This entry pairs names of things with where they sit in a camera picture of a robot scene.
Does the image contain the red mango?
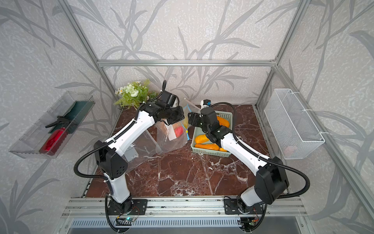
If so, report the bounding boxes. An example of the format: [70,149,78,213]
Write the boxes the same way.
[174,126,185,138]

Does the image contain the orange yellow mango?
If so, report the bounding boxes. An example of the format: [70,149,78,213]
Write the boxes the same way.
[194,135,209,144]

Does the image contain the clear zip-top bag pink zipper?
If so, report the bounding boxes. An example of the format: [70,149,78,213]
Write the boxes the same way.
[181,97,201,119]

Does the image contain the clear zip-top bag blue zipper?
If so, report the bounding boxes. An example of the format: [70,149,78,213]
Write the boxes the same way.
[155,110,190,153]

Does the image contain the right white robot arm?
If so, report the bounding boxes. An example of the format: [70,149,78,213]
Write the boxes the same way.
[188,99,311,213]

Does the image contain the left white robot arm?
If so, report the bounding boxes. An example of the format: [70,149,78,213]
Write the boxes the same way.
[74,81,185,214]

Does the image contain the large orange mango basket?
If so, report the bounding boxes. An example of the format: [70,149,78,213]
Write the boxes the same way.
[217,116,230,128]

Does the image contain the green plastic basket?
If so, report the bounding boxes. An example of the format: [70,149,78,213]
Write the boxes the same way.
[191,111,233,158]

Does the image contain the potted white flower plant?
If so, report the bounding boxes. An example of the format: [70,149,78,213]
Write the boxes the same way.
[114,80,159,109]

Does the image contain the green book in tray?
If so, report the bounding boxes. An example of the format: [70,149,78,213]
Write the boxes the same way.
[49,101,94,134]

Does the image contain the red black pruning shears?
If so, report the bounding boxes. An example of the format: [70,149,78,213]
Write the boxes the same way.
[39,115,73,154]

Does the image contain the white wire mesh basket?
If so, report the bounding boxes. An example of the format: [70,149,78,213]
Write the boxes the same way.
[265,89,325,160]

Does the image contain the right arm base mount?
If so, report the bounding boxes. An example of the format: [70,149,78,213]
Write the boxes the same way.
[223,196,265,215]

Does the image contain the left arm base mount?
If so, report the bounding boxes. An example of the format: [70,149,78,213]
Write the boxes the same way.
[107,198,148,215]

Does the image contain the clear wall-mounted tray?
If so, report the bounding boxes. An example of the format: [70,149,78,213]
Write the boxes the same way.
[9,91,95,159]

